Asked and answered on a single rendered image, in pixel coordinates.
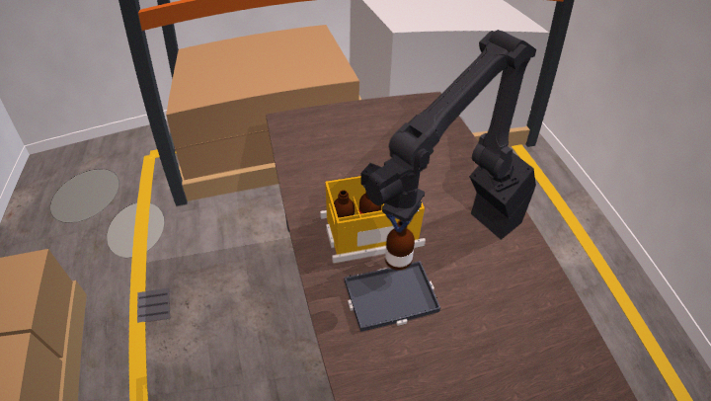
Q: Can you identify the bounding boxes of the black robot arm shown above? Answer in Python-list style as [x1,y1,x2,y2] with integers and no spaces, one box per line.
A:
[360,30,536,208]

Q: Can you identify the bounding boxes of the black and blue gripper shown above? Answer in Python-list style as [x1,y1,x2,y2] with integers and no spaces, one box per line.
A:
[382,188,425,233]

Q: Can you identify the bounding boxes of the yellow divided crate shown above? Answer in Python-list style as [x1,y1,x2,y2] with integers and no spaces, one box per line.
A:
[325,176,425,255]

